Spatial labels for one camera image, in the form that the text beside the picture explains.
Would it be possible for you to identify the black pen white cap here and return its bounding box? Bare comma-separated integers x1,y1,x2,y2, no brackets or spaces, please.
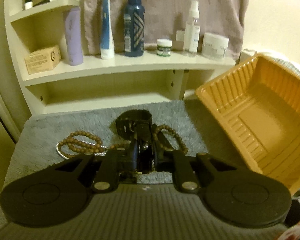
34,0,57,7

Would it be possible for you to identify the clear white spray bottle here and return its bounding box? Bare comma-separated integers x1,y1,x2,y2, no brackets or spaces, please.
183,0,200,56

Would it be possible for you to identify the dark blue spray bottle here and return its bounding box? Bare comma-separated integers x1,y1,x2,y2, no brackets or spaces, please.
123,0,145,57

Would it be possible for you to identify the tan cardboard box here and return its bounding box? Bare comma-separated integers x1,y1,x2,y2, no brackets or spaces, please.
24,45,61,75

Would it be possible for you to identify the grey checked cushion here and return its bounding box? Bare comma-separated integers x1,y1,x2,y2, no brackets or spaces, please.
262,50,300,77

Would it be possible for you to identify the dark bead bracelet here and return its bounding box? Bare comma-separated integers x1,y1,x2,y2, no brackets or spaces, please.
152,124,189,156

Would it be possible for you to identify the cream wooden shelf unit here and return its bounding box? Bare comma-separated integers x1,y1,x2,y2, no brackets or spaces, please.
4,0,235,115

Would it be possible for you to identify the brown wooden bead necklace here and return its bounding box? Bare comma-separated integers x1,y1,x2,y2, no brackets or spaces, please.
58,130,130,158

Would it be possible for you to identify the blue white tube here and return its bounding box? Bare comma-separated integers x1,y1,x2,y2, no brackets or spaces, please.
100,0,115,60

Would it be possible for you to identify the orange plastic tray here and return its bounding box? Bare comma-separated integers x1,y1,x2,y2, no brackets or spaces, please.
196,54,300,194

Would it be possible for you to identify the grey fluffy mat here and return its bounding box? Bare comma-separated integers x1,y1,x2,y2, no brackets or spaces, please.
0,100,208,228

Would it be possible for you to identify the white cream jar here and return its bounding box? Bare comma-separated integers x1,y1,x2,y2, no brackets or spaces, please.
202,32,229,60

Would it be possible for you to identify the small green white jar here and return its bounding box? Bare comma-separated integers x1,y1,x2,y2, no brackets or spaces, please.
157,38,172,57

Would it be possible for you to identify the mauve hanging towel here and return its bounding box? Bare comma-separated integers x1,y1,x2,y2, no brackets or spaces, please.
83,0,249,60

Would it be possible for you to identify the lavender tube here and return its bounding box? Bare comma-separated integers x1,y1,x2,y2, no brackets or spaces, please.
64,7,84,66

